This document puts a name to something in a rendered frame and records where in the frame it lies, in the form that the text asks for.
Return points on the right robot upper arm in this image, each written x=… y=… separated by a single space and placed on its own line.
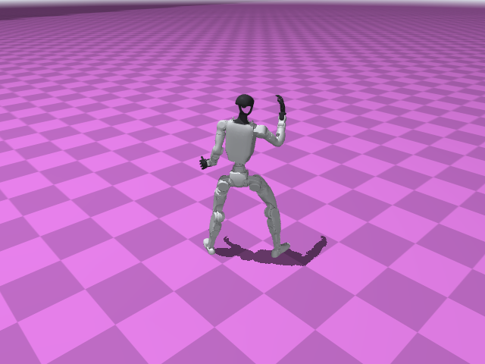
x=262 y=131

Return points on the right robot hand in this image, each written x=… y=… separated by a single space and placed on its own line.
x=282 y=107

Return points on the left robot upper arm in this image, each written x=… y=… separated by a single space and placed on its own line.
x=219 y=139

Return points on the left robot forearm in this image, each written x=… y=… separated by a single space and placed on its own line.
x=213 y=159

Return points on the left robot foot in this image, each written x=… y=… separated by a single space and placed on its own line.
x=211 y=250

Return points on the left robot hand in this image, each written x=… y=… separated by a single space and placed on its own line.
x=203 y=163

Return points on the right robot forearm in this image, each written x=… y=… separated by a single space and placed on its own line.
x=281 y=126

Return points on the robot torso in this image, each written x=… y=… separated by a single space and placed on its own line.
x=240 y=145

